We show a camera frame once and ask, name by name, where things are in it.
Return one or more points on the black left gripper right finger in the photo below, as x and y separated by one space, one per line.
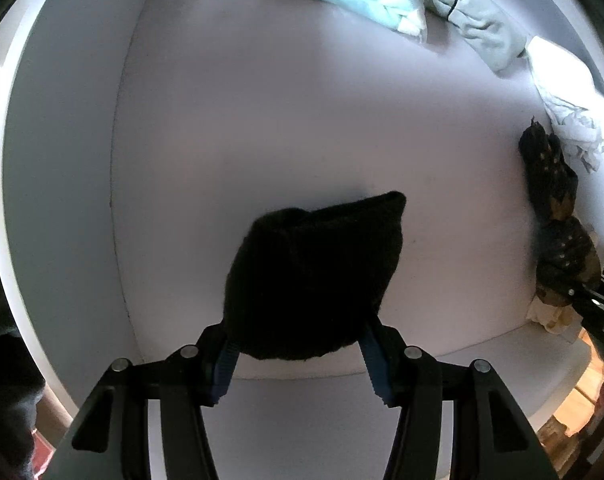
492 438

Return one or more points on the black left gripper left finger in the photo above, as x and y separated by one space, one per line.
109 437

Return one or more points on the black cloth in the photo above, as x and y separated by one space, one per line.
305 283

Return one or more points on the dark floral cloth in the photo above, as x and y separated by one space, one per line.
567 260

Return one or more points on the white floral cloth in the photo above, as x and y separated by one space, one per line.
574 105

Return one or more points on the light grey green cloth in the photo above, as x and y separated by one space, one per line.
490 32

